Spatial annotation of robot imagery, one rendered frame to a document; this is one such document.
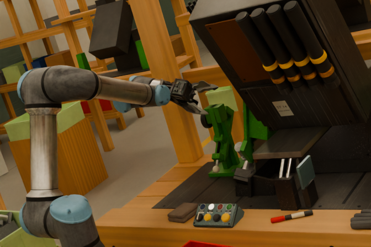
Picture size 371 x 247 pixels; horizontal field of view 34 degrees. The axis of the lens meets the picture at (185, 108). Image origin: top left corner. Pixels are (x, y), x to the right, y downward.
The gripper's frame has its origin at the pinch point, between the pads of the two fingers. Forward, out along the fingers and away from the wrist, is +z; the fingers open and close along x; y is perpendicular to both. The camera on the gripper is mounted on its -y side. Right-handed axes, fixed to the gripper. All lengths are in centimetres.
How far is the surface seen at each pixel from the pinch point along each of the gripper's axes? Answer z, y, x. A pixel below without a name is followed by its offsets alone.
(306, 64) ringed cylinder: 46, 38, 1
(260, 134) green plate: 23.6, 3.2, -10.0
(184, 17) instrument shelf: -19.8, 7.7, 28.6
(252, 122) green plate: 20.6, 6.0, -7.3
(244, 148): 19.3, 2.5, -15.5
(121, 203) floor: -185, -238, -16
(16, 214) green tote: -75, -11, -60
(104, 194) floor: -219, -257, -11
